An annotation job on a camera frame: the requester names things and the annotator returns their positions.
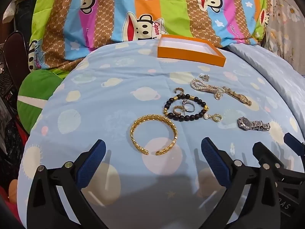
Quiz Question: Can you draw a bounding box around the grey floral cloth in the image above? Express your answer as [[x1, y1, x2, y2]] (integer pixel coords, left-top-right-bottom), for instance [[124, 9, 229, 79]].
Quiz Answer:
[[263, 0, 305, 77]]

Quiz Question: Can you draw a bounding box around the orange shallow box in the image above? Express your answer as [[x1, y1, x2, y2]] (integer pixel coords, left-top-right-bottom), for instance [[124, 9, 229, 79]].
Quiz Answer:
[[157, 34, 226, 67]]

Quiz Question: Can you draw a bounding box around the gold mesh bangle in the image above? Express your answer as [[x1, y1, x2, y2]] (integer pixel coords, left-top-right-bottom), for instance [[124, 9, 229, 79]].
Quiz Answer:
[[130, 115, 178, 156]]

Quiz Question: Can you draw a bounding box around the silver wristwatch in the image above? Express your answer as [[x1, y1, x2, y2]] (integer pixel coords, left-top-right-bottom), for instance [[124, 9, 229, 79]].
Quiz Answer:
[[237, 116, 271, 132]]

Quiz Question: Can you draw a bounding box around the silver ring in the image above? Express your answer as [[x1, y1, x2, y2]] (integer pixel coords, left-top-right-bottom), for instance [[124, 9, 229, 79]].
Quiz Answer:
[[182, 100, 196, 112]]

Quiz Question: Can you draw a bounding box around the gold wristwatch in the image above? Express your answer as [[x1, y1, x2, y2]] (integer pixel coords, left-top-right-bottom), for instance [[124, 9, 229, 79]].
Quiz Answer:
[[223, 86, 252, 106]]

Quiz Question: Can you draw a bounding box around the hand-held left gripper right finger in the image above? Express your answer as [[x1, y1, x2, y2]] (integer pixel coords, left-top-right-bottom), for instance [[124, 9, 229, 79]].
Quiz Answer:
[[201, 138, 283, 229]]

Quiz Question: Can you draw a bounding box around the black fan grille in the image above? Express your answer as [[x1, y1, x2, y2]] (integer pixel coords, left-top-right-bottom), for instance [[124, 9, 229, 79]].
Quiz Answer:
[[0, 43, 17, 97]]

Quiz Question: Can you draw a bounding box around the dark brown rounded board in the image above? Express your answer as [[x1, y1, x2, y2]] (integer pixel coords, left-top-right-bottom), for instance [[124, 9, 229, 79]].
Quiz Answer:
[[5, 31, 31, 83]]

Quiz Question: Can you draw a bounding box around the light blue patterned quilt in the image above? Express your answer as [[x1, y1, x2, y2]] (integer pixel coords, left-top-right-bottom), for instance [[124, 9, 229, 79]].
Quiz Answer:
[[17, 39, 305, 229]]

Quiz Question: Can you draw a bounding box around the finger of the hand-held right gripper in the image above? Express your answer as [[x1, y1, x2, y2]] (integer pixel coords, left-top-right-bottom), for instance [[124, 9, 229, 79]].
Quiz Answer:
[[283, 133, 305, 186], [252, 142, 286, 172]]

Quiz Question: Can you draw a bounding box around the green plush cushion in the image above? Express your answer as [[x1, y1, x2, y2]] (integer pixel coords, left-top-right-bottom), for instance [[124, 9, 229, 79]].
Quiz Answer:
[[17, 69, 66, 128]]

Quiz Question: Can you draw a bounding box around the pearl bracelet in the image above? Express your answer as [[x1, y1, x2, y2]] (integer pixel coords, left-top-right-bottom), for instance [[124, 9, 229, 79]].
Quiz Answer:
[[190, 78, 224, 94]]

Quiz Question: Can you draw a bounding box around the colourful cartoon printed blanket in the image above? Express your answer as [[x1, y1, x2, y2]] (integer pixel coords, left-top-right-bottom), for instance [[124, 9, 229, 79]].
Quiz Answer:
[[27, 0, 271, 73]]

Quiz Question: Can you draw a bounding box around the black and gold bead bracelet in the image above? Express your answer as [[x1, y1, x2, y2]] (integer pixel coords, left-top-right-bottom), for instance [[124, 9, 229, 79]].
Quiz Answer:
[[163, 94, 210, 122]]

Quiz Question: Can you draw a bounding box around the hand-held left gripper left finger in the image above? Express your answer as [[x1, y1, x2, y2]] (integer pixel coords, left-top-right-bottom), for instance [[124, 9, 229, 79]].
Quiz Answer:
[[26, 139, 108, 229]]

